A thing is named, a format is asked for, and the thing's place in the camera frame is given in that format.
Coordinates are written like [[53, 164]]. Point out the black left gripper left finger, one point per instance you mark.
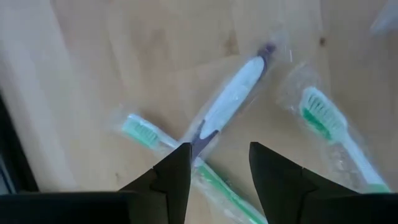
[[171, 186]]

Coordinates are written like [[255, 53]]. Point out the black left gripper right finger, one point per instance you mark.
[[280, 186]]

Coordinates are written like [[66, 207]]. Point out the black metal table frame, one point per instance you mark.
[[15, 146]]

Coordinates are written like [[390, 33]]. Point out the purple toothbrush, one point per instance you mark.
[[233, 93]]

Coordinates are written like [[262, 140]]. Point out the green toothbrush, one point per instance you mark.
[[141, 132], [323, 115]]

